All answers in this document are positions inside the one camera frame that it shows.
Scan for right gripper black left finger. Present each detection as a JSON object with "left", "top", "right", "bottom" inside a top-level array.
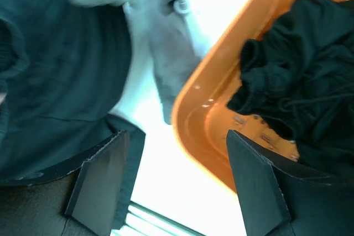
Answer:
[{"left": 1, "top": 131, "right": 129, "bottom": 235}]

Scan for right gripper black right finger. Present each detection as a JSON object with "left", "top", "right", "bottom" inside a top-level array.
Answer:
[{"left": 226, "top": 130, "right": 353, "bottom": 235}]

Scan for black shorts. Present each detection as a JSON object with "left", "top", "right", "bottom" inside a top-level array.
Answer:
[{"left": 227, "top": 0, "right": 353, "bottom": 178}]

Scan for dark navy shorts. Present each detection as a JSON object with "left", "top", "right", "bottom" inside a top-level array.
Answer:
[{"left": 1, "top": 0, "right": 145, "bottom": 229}]

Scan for grey shorts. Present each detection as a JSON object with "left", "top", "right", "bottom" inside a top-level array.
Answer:
[{"left": 69, "top": 0, "right": 201, "bottom": 124}]

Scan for orange plastic basket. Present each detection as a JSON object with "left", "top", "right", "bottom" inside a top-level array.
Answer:
[{"left": 170, "top": 0, "right": 354, "bottom": 194}]

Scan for aluminium mounting rail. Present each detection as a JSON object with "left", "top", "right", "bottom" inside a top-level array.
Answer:
[{"left": 111, "top": 202, "right": 203, "bottom": 236}]

